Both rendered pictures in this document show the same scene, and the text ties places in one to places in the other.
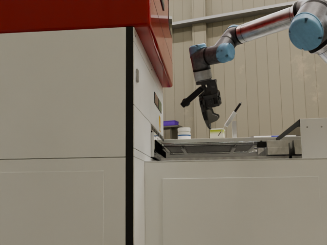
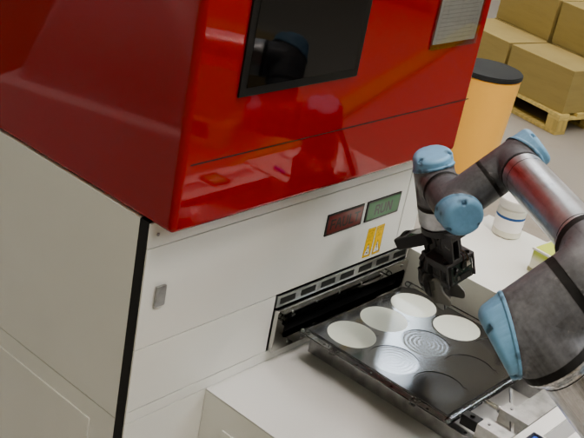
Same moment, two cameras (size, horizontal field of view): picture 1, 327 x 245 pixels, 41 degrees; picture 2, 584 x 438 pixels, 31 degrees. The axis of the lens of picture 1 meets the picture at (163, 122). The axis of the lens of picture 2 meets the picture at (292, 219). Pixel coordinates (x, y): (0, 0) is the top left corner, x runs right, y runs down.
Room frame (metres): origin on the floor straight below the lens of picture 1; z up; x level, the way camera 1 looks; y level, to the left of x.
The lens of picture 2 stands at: (0.09, -0.88, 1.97)
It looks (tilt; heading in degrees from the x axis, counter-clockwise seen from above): 25 degrees down; 31
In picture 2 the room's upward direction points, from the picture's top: 11 degrees clockwise
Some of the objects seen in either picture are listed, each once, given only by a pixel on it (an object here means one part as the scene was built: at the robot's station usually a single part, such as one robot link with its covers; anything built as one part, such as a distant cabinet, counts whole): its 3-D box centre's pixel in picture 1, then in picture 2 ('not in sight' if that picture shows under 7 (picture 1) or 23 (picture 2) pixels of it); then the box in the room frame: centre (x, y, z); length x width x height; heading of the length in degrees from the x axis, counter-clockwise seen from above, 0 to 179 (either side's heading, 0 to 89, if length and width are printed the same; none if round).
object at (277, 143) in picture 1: (277, 144); (498, 437); (1.67, -0.44, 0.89); 0.08 x 0.03 x 0.03; 84
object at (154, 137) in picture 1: (158, 149); (341, 301); (1.85, 0.02, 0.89); 0.44 x 0.02 x 0.10; 174
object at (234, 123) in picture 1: (230, 125); not in sight; (2.07, -0.33, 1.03); 0.06 x 0.04 x 0.13; 84
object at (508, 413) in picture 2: not in sight; (520, 421); (1.75, -0.45, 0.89); 0.08 x 0.03 x 0.03; 84
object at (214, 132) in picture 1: (217, 135); (551, 263); (2.22, -0.28, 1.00); 0.07 x 0.07 x 0.07; 79
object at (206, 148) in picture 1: (208, 148); (425, 344); (1.84, -0.19, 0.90); 0.34 x 0.34 x 0.01; 84
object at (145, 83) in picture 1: (149, 113); (292, 267); (1.67, 0.05, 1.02); 0.81 x 0.03 x 0.40; 174
